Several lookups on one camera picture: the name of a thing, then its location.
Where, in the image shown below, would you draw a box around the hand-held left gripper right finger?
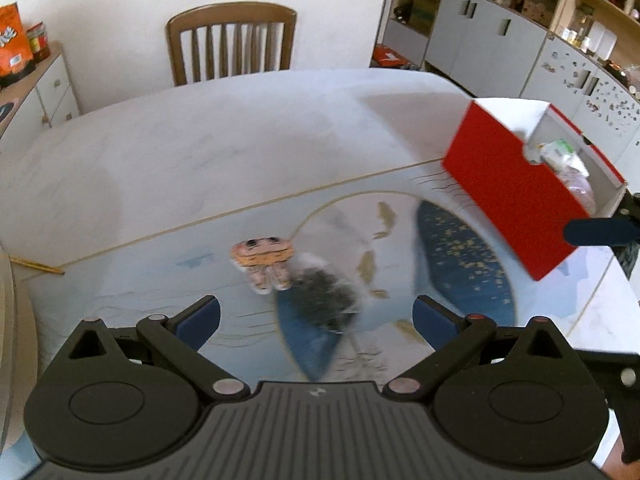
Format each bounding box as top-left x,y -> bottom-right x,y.
382,294 -> 577,399

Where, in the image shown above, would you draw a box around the red packet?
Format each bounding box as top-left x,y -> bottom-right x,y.
372,44 -> 412,69

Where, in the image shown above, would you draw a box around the grey cabinet with shelves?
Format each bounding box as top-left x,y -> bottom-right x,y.
385,0 -> 640,135

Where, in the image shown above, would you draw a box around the plastic bags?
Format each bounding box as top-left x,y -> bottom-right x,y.
537,139 -> 592,177

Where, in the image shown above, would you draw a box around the printed blue table mat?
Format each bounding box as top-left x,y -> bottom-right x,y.
0,159 -> 640,413

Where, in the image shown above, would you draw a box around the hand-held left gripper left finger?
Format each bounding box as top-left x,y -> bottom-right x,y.
67,294 -> 252,402

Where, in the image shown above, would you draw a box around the white sideboard cabinet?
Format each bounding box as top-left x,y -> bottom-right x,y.
0,42 -> 82,142

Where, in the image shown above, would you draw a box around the gold stick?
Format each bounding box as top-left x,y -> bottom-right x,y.
0,255 -> 66,276

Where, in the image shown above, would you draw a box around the small clear cartoon-print bag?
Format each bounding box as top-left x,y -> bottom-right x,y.
230,237 -> 372,334

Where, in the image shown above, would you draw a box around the red cardboard box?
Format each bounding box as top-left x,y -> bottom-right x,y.
441,99 -> 629,282

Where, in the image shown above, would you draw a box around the orange snack bag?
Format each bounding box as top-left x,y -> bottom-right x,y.
0,2 -> 37,89

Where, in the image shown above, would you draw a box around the wooden chair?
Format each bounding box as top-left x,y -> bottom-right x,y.
166,2 -> 299,88

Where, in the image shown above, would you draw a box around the purple snack packet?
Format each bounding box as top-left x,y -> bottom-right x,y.
556,170 -> 599,217

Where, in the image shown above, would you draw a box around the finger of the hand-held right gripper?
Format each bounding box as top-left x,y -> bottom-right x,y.
564,192 -> 640,282
577,350 -> 640,467

